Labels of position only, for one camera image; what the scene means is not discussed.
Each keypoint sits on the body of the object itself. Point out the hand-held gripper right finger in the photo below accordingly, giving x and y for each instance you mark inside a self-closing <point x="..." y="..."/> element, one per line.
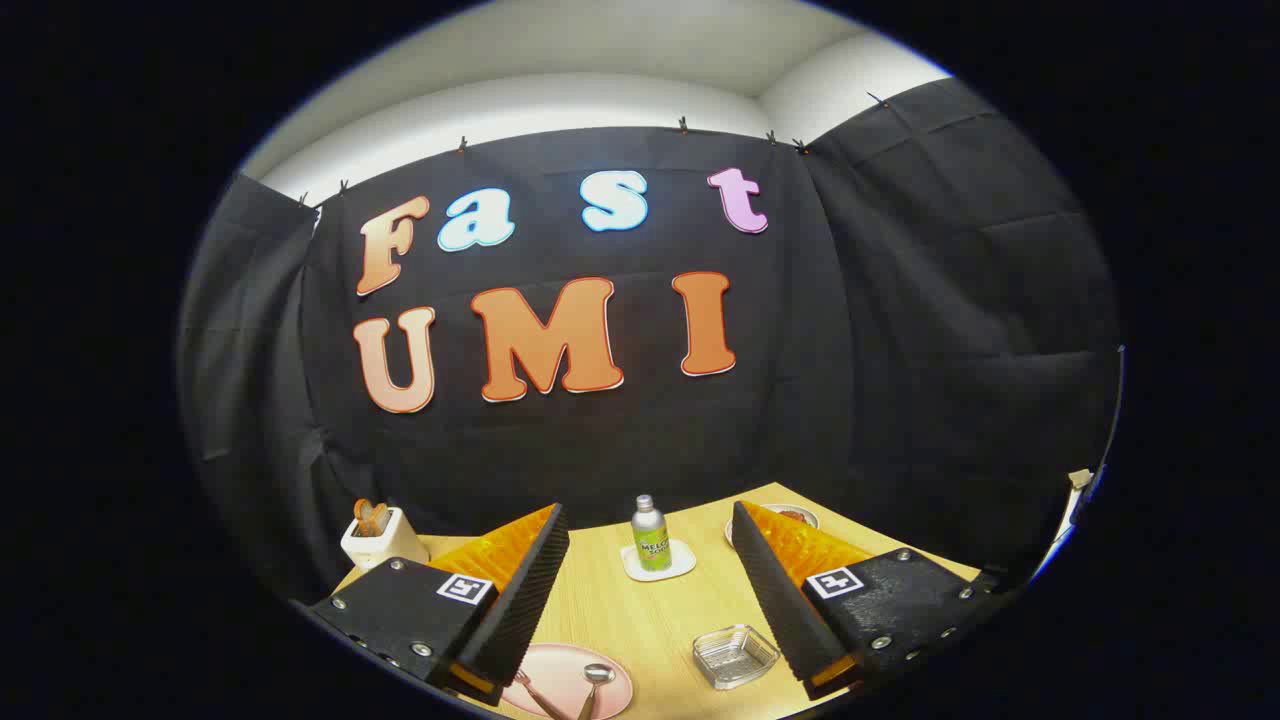
<point x="775" y="600"/>

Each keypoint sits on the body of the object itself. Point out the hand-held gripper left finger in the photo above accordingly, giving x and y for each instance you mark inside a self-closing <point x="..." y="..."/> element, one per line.
<point x="520" y="600"/>

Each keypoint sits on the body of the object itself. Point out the pink round plate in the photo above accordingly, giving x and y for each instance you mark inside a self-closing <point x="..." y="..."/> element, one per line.
<point x="560" y="672"/>

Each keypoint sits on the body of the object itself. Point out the white oval food plate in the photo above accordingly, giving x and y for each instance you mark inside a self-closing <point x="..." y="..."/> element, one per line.
<point x="811" y="522"/>

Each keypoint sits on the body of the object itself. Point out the brown meat patty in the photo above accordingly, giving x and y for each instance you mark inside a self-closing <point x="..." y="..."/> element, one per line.
<point x="793" y="516"/>

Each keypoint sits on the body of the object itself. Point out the white square coaster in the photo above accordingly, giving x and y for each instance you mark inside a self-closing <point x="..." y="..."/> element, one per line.
<point x="684" y="566"/>

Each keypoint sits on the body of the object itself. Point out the green soda bottle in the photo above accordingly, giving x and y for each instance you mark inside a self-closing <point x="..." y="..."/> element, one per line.
<point x="652" y="545"/>

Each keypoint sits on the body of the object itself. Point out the white toaster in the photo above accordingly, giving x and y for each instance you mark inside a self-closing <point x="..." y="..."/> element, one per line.
<point x="385" y="548"/>

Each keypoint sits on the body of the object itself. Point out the brown toast slice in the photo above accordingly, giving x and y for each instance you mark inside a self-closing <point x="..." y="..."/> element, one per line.
<point x="381" y="517"/>
<point x="362" y="515"/>

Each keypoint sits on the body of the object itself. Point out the row of small backdrop clips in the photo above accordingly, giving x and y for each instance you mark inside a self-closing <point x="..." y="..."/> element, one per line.
<point x="462" y="144"/>

